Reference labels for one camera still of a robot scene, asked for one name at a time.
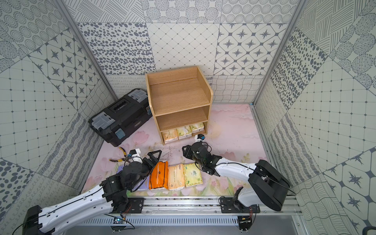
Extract orange tissue pack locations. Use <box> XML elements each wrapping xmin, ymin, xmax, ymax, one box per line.
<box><xmin>149</xmin><ymin>162</ymin><xmax>169</xmax><ymax>190</ymax></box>

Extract green tissue pack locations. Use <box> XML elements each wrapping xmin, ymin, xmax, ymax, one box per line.
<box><xmin>176</xmin><ymin>125</ymin><xmax>192</xmax><ymax>140</ymax></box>
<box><xmin>190</xmin><ymin>122</ymin><xmax>205</xmax><ymax>133</ymax></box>

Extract purple tissue pack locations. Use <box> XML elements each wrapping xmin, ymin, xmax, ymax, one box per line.
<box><xmin>117</xmin><ymin>165</ymin><xmax>124</xmax><ymax>175</ymax></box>
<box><xmin>133</xmin><ymin>176</ymin><xmax>149</xmax><ymax>192</ymax></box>

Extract yellow tissue pack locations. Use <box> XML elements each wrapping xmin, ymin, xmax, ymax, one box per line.
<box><xmin>162</xmin><ymin>129</ymin><xmax>179</xmax><ymax>144</ymax></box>

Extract green tissue pack shelf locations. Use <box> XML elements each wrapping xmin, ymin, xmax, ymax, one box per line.
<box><xmin>183</xmin><ymin>163</ymin><xmax>203</xmax><ymax>188</ymax></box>

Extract beige tissue pack shelf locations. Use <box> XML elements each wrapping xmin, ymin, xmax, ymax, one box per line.
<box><xmin>167</xmin><ymin>164</ymin><xmax>185</xmax><ymax>191</ymax></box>

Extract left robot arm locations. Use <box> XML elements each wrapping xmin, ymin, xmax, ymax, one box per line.
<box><xmin>20</xmin><ymin>150</ymin><xmax>162</xmax><ymax>235</ymax></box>

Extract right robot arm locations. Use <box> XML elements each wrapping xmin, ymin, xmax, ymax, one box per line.
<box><xmin>182</xmin><ymin>142</ymin><xmax>292</xmax><ymax>212</ymax></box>

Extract black plastic toolbox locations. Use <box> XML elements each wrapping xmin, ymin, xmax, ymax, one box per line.
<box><xmin>89</xmin><ymin>88</ymin><xmax>152</xmax><ymax>147</ymax></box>

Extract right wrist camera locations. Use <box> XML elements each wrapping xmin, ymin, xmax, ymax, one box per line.
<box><xmin>195</xmin><ymin>134</ymin><xmax>205</xmax><ymax>142</ymax></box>

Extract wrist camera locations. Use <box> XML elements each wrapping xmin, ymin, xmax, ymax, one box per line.
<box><xmin>195</xmin><ymin>134</ymin><xmax>205</xmax><ymax>142</ymax></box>
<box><xmin>126</xmin><ymin>149</ymin><xmax>142</xmax><ymax>163</ymax></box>

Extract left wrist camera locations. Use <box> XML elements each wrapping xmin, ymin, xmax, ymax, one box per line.
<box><xmin>126</xmin><ymin>149</ymin><xmax>142</xmax><ymax>163</ymax></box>

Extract yellow handled pliers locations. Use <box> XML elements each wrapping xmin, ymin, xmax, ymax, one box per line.
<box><xmin>109</xmin><ymin>147</ymin><xmax>127</xmax><ymax>163</ymax></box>

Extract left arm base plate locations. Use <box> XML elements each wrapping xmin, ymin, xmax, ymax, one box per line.
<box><xmin>112</xmin><ymin>197</ymin><xmax>145</xmax><ymax>214</ymax></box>

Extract aluminium mounting rail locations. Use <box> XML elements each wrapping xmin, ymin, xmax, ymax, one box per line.
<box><xmin>126</xmin><ymin>196</ymin><xmax>303</xmax><ymax>218</ymax></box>

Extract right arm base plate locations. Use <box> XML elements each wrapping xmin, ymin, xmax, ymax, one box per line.
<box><xmin>218</xmin><ymin>187</ymin><xmax>260</xmax><ymax>213</ymax></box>

